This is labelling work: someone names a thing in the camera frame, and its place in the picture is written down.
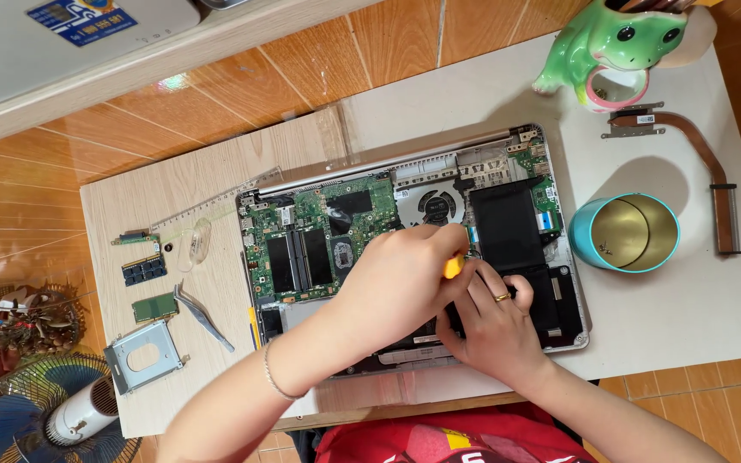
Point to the person's right hand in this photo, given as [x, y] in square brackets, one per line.
[496, 341]

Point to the person's left hand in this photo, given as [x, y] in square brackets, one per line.
[390, 289]

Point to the person's left fingers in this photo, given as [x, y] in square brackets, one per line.
[451, 241]

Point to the yellow screwdriver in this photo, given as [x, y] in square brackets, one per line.
[453, 265]

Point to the silver laptop base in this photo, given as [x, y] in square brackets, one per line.
[409, 164]

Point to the black laptop cooling fan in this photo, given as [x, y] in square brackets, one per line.
[436, 206]

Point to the black laptop battery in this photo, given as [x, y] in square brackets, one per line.
[505, 225]

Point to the small green side board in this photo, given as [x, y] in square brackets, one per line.
[547, 199]

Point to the green laptop motherboard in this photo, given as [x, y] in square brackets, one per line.
[312, 218]

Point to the small screws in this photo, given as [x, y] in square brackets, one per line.
[604, 247]

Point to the teal metal tin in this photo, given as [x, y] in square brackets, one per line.
[628, 231]

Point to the person's red shirt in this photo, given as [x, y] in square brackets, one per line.
[447, 437]

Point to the yellow plastic spudger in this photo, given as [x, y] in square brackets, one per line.
[253, 328]

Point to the clear plastic ruler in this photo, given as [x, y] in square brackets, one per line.
[216, 206]

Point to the green ceramic frog mug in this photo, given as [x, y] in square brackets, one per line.
[608, 45]

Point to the clear plastic pry tool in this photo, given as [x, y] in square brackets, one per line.
[194, 244]

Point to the metal tweezers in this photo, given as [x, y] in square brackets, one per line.
[200, 315]

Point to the copper heat pipe heatsink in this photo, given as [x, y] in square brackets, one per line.
[698, 145]

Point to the green memory module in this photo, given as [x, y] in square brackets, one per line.
[155, 308]

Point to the dark blue memory module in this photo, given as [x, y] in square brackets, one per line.
[144, 270]

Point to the small green connector board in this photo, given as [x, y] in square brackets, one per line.
[136, 238]

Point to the white appliance with blue sticker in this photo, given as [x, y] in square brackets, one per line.
[36, 58]

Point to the blue floor fan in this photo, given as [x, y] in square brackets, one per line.
[17, 411]

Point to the metal drive caddy bracket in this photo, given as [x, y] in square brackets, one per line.
[119, 360]

